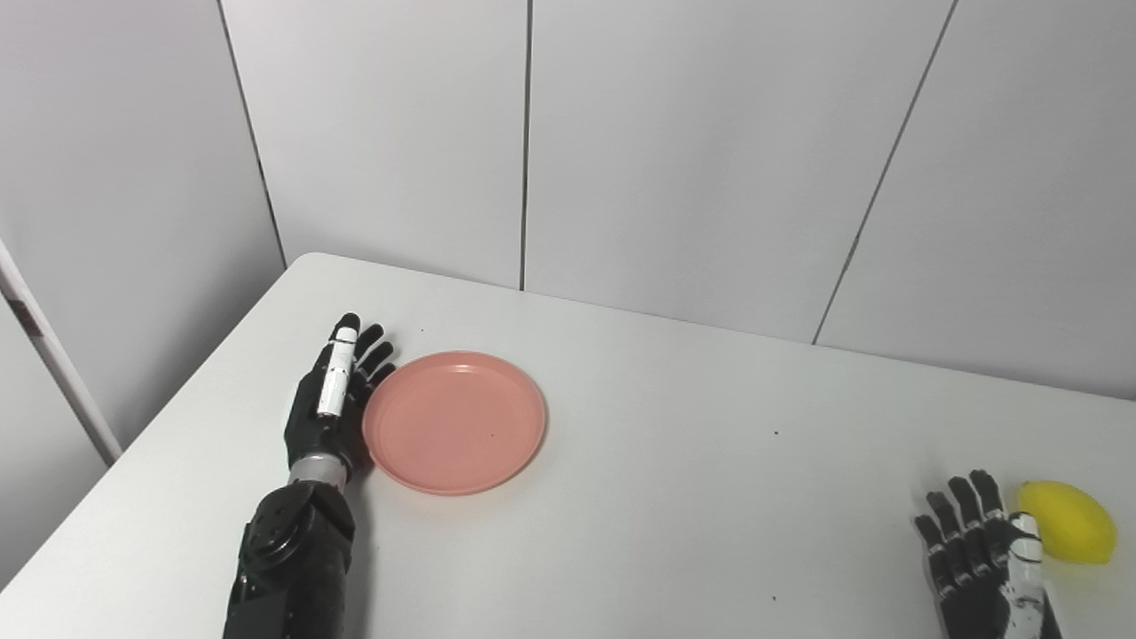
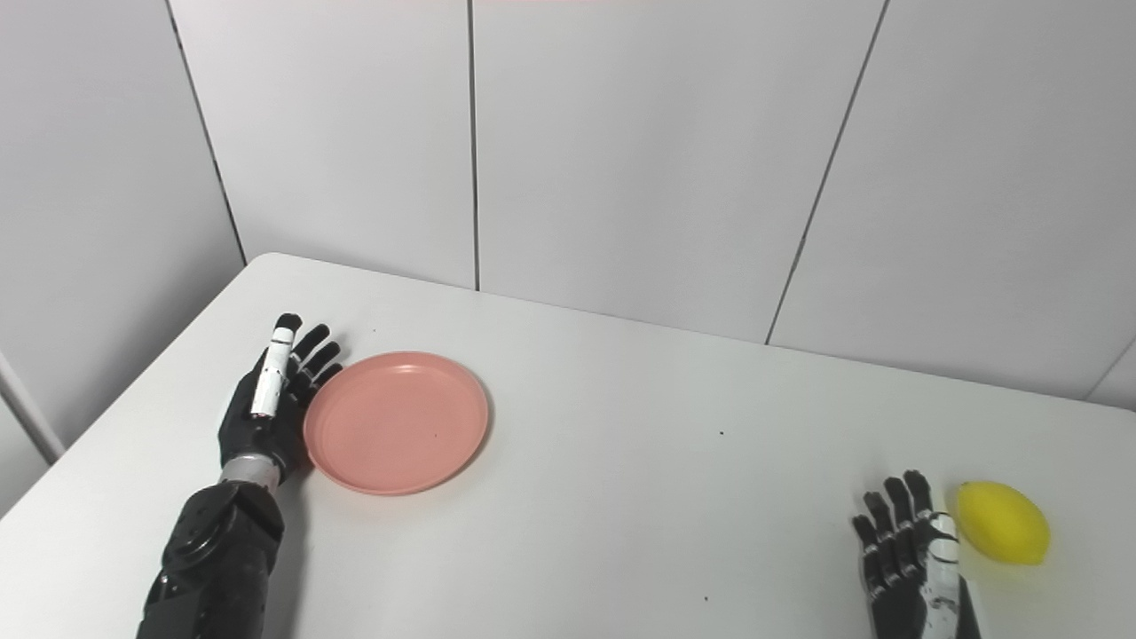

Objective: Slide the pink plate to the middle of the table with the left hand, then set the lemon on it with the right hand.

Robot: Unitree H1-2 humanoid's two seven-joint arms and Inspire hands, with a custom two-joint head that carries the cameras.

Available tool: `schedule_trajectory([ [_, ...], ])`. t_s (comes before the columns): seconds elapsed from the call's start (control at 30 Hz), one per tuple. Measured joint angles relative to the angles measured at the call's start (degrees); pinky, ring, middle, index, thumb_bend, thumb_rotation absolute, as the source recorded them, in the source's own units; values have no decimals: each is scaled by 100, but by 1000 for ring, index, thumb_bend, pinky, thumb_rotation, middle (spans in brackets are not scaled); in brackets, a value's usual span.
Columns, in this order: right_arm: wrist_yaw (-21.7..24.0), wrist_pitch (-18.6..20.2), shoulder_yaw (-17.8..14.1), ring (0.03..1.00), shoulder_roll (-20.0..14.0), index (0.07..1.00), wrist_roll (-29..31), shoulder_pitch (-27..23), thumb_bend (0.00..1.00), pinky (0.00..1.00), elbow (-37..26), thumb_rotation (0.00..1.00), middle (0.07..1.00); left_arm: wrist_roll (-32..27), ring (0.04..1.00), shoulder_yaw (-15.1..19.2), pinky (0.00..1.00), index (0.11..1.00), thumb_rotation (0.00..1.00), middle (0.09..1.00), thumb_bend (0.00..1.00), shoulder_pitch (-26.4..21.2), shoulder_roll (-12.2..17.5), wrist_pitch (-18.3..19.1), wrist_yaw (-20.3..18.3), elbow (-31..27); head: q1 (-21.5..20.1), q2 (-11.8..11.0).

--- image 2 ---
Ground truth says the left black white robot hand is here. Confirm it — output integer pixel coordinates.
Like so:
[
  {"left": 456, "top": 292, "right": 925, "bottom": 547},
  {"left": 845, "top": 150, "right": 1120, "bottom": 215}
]
[{"left": 218, "top": 312, "right": 344, "bottom": 485}]

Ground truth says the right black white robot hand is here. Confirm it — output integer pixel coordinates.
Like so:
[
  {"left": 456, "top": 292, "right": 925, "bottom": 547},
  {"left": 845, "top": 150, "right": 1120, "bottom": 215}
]
[{"left": 851, "top": 469, "right": 982, "bottom": 639}]

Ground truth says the yellow lemon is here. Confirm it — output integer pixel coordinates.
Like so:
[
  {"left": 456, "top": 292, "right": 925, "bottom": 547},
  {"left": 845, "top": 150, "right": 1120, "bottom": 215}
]
[{"left": 955, "top": 480, "right": 1053, "bottom": 566}]

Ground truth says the pink round plate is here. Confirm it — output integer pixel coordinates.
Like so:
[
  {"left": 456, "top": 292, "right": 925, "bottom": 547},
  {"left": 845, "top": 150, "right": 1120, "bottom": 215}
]
[{"left": 302, "top": 351, "right": 491, "bottom": 497}]

